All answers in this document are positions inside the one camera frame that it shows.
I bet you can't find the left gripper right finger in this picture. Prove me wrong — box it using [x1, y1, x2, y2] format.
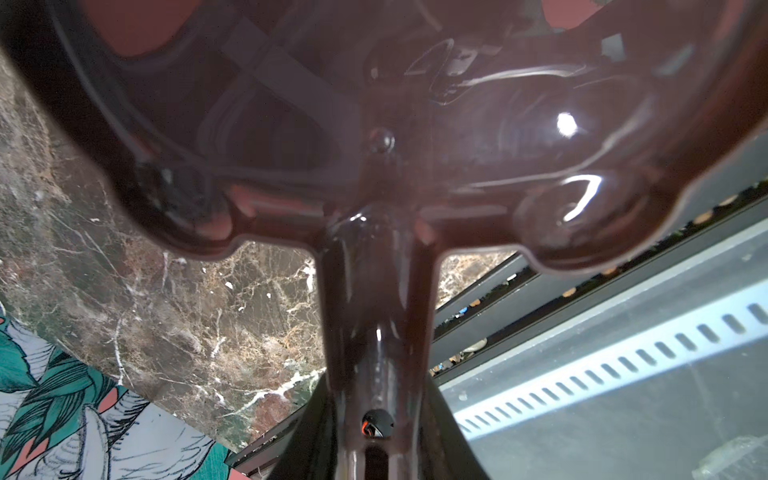
[419, 377, 489, 480]

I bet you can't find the white slotted cable duct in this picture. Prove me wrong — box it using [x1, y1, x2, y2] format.
[454, 280, 767, 440]

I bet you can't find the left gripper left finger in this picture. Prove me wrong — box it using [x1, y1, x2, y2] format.
[269, 375, 336, 480]

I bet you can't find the dark brown dustpan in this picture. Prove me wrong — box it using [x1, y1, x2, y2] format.
[1, 1, 767, 479]

